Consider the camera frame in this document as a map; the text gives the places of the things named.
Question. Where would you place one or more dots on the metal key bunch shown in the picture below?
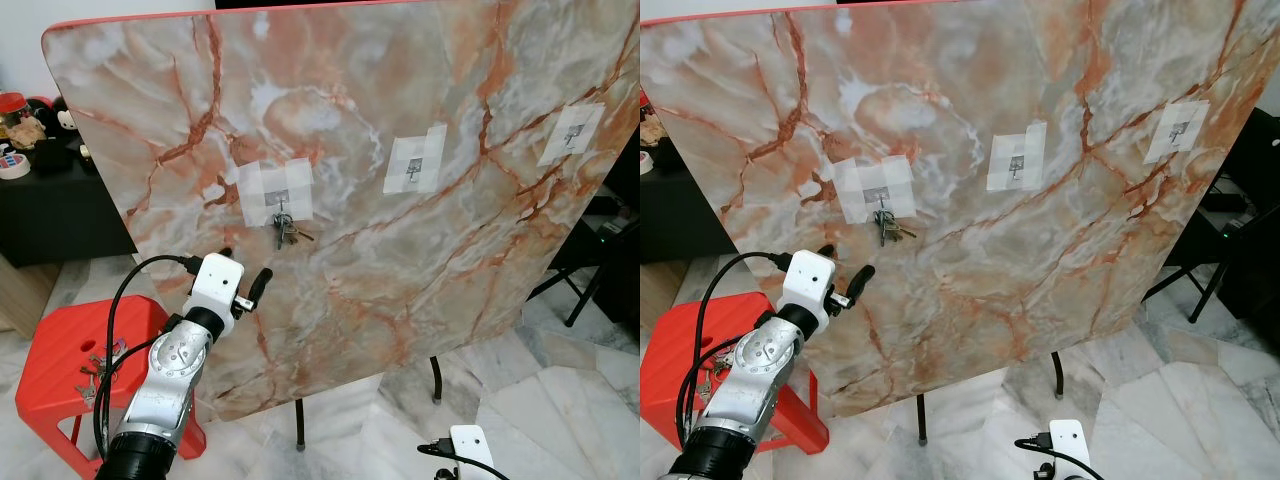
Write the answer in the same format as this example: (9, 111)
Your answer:
(885, 230)
(284, 234)
(98, 368)
(715, 370)

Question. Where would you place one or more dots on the black metal table leg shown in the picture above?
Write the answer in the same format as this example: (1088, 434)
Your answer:
(437, 380)
(1057, 377)
(922, 422)
(300, 425)

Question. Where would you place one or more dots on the marble pattern folding table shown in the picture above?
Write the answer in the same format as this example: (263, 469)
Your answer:
(400, 270)
(1020, 270)

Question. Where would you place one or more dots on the black low cabinet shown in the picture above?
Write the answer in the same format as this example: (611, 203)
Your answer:
(680, 215)
(50, 215)

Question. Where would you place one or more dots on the light wood cabinet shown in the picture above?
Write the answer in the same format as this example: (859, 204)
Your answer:
(660, 290)
(20, 295)

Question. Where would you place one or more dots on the red plastic stool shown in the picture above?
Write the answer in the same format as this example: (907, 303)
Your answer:
(60, 330)
(670, 350)

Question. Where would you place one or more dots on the white tape roll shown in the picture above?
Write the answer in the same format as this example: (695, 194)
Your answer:
(12, 166)
(646, 160)

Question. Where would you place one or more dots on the black mouse plush toy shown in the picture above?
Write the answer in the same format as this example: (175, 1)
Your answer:
(62, 125)

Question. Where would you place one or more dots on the beige plush toy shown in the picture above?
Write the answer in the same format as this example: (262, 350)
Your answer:
(650, 128)

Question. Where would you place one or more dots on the black folding chair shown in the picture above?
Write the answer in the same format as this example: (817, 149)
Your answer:
(610, 250)
(1240, 240)

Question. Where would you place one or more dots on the red lidded jar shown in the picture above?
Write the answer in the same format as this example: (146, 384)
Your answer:
(12, 115)

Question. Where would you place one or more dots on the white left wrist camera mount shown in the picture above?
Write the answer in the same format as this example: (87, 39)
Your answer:
(808, 280)
(215, 280)

